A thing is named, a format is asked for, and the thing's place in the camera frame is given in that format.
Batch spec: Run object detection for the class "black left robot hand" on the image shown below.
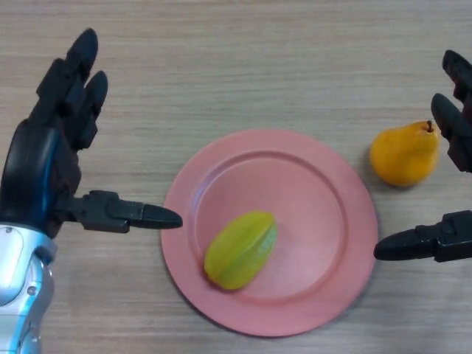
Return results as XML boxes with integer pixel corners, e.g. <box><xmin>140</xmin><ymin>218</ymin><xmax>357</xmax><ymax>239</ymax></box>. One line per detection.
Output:
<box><xmin>0</xmin><ymin>28</ymin><xmax>184</xmax><ymax>239</ymax></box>

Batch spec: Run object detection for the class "yellow starfruit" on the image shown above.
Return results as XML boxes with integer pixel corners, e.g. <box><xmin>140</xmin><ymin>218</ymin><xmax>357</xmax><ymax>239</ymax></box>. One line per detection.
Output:
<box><xmin>204</xmin><ymin>209</ymin><xmax>278</xmax><ymax>291</ymax></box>

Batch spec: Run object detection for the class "pink round plate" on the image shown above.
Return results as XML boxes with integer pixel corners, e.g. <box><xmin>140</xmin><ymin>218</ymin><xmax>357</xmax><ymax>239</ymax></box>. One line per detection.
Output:
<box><xmin>161</xmin><ymin>128</ymin><xmax>379</xmax><ymax>337</ymax></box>

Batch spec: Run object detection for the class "orange yellow pear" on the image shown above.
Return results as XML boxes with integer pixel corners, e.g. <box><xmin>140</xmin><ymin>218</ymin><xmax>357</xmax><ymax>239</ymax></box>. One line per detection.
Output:
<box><xmin>369</xmin><ymin>120</ymin><xmax>440</xmax><ymax>187</ymax></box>

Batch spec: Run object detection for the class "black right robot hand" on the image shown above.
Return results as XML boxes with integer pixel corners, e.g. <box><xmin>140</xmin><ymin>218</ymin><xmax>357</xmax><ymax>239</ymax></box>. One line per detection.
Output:
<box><xmin>373</xmin><ymin>49</ymin><xmax>472</xmax><ymax>263</ymax></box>

